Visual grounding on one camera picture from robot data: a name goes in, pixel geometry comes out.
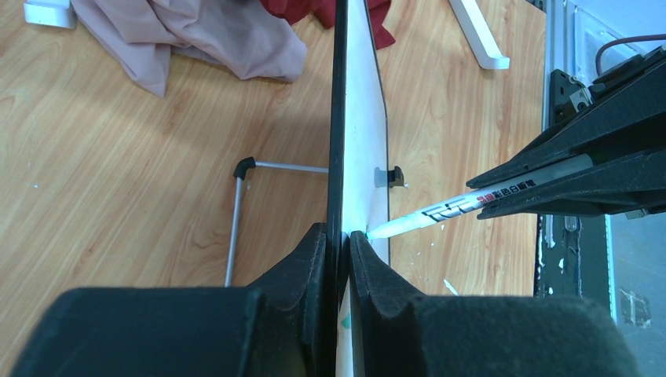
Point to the white whiteboard black frame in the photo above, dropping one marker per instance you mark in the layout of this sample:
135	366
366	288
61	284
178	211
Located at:
358	175

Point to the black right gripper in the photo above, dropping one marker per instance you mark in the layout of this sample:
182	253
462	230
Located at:
622	130

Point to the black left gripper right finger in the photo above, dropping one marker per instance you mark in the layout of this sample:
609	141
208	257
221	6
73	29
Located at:
400	331

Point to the pink hanging garment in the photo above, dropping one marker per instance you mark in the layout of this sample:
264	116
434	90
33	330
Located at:
241	36

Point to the red hanging shirt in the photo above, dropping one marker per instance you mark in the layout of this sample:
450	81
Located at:
324	10

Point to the green marker pen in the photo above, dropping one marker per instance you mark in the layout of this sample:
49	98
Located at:
482	197

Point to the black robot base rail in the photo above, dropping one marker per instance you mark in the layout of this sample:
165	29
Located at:
604	218

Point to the white clothes rack base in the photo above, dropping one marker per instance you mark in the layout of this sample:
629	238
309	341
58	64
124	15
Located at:
471	20

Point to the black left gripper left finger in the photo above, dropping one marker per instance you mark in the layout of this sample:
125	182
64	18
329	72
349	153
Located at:
182	333

